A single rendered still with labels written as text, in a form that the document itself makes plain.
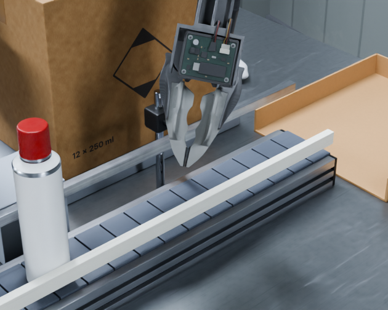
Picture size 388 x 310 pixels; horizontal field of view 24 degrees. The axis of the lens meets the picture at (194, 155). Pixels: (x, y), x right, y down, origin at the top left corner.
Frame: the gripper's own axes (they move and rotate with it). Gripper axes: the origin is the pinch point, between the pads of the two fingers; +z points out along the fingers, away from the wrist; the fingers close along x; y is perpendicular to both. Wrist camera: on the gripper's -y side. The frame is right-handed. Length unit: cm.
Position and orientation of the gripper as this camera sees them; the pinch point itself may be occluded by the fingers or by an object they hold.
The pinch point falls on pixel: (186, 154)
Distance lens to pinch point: 99.9
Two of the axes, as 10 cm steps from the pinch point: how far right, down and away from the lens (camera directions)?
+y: -0.1, 1.0, -9.9
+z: -1.9, 9.8, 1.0
